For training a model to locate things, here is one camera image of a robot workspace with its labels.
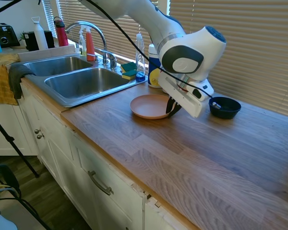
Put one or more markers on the metal spoon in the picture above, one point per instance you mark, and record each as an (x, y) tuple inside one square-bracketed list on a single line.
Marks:
[(216, 105)]

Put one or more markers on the round metal cabinet knob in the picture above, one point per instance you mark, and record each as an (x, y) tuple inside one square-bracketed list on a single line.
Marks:
[(40, 136), (37, 131)]

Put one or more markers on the white board behind sink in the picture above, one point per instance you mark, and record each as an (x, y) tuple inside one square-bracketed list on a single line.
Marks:
[(45, 54)]

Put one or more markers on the small green plant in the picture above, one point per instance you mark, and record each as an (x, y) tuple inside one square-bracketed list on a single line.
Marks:
[(22, 36)]

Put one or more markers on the red water bottle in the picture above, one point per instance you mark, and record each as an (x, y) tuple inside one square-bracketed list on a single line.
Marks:
[(62, 33)]

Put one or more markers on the stainless steel double sink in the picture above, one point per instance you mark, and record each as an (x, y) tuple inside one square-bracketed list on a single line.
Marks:
[(86, 83)]

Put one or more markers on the dark blue bowl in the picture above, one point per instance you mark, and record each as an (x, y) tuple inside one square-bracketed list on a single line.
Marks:
[(225, 110)]

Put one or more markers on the orange soap bottle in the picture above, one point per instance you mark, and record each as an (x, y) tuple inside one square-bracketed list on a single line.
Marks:
[(90, 45)]

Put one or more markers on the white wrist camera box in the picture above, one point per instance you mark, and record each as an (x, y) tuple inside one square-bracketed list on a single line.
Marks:
[(202, 89)]

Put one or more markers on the small window blinds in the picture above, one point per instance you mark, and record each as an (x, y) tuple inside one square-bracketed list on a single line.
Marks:
[(49, 16)]

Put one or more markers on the black camera tripod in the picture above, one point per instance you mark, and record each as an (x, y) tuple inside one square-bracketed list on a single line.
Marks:
[(12, 141)]

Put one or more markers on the black toaster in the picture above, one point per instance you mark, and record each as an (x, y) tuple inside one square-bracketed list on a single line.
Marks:
[(4, 36)]

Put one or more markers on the grey cloth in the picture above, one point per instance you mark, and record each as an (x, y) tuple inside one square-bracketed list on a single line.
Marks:
[(15, 76)]

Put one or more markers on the white water bottle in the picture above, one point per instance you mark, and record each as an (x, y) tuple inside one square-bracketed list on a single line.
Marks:
[(39, 36)]

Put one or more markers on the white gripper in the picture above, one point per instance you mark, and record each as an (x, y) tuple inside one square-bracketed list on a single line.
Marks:
[(182, 100)]

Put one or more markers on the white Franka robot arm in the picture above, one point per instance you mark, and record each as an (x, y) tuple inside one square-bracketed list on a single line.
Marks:
[(158, 24)]

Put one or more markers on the chrome faucet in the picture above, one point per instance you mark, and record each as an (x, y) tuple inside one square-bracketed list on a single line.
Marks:
[(86, 24)]

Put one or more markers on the pink plate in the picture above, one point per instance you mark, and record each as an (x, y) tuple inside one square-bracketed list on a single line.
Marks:
[(146, 105)]

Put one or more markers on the yellow green sponge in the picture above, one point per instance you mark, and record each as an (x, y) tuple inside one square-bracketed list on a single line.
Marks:
[(129, 74), (128, 67)]

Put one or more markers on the clear blue dish soap bottle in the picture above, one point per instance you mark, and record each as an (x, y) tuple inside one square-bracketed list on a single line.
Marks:
[(140, 62)]

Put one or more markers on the blue and yellow canister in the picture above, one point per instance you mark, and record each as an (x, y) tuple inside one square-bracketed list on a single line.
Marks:
[(153, 72)]

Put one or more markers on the white kitchen cabinet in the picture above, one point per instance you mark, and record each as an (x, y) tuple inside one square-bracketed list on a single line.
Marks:
[(62, 148)]

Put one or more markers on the wide tan window blinds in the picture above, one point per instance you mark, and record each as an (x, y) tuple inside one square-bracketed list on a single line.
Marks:
[(254, 48), (115, 19)]

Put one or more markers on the yellow patterned towel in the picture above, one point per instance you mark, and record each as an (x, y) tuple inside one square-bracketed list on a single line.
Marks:
[(0, 79)]

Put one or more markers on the black countertop appliance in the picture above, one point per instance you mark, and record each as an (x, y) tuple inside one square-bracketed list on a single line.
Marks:
[(30, 42)]

